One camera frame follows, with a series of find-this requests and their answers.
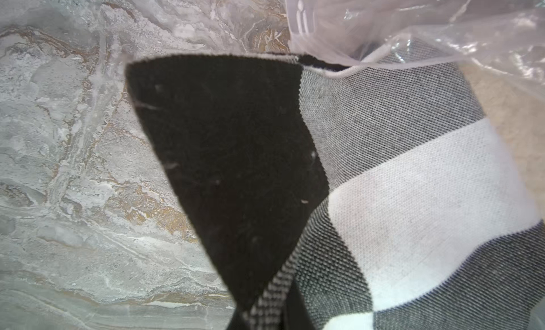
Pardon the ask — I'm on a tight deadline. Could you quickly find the beige knitted scarf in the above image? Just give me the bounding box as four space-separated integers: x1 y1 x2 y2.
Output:
460 63 544 215

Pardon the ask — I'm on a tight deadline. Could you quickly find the clear plastic vacuum bag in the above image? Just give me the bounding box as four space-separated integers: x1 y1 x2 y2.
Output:
285 0 544 99

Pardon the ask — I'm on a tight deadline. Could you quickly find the black grey checkered scarf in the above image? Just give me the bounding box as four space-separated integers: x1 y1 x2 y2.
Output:
125 54 544 329

